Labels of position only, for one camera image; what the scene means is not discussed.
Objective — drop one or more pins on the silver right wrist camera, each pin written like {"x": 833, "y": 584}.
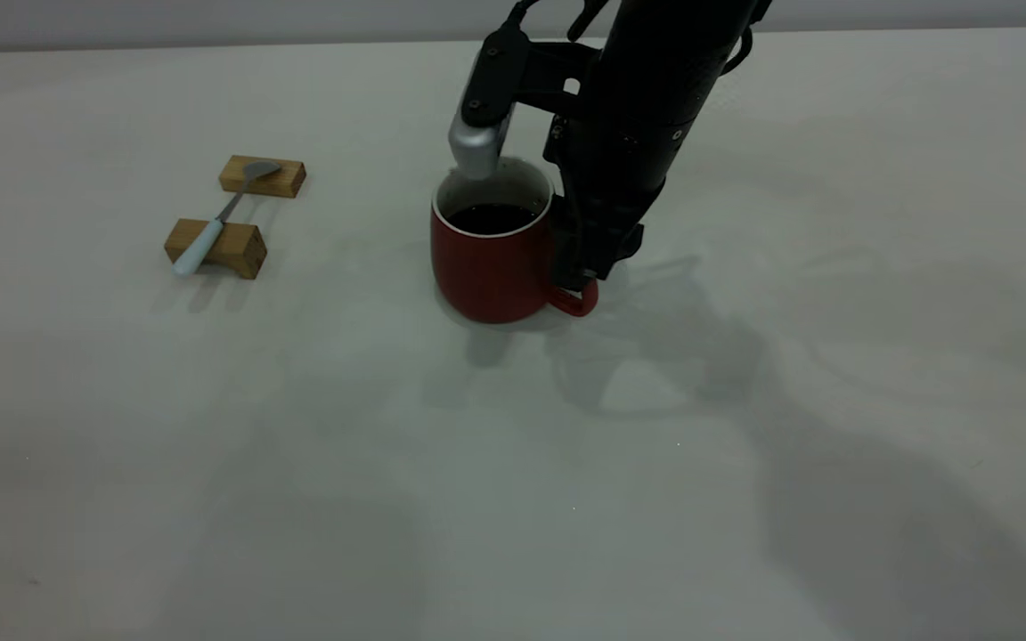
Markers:
{"x": 477, "y": 150}

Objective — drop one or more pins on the red ceramic cup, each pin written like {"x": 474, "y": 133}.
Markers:
{"x": 486, "y": 267}

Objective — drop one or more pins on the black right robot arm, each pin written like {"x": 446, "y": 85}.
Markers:
{"x": 664, "y": 62}

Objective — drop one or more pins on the black right camera bracket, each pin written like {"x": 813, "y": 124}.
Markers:
{"x": 513, "y": 71}

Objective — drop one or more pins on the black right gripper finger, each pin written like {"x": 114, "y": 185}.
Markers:
{"x": 622, "y": 247}
{"x": 577, "y": 258}

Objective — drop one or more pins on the arched wooden block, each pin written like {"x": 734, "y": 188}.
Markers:
{"x": 241, "y": 251}

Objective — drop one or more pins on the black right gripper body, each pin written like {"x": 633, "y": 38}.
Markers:
{"x": 611, "y": 187}

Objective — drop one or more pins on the flat wooden block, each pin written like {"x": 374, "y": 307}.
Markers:
{"x": 286, "y": 182}

